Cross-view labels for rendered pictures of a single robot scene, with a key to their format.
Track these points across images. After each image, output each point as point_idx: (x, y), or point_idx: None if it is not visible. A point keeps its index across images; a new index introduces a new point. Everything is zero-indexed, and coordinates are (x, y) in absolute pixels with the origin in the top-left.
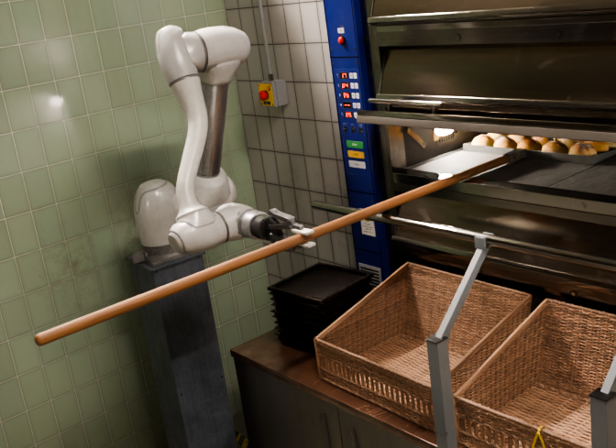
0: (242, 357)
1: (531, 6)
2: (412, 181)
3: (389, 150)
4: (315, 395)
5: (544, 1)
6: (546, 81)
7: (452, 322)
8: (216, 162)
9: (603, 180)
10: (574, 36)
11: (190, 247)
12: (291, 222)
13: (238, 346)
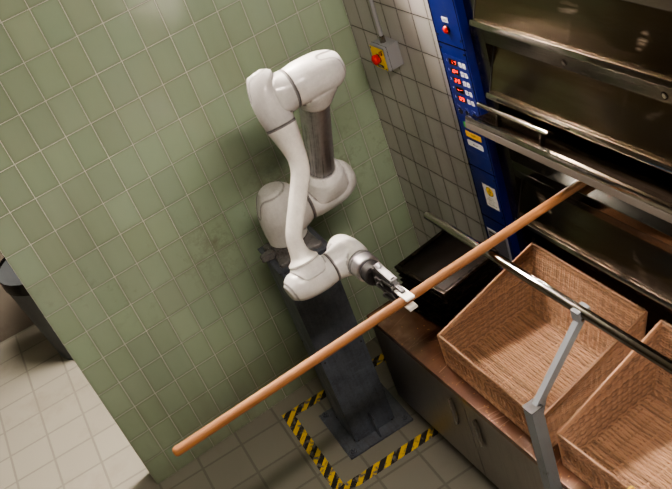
0: (377, 326)
1: (633, 65)
2: (530, 174)
3: None
4: (442, 383)
5: (647, 63)
6: (654, 134)
7: (547, 390)
8: (329, 165)
9: None
10: None
11: (304, 298)
12: (393, 283)
13: (374, 312)
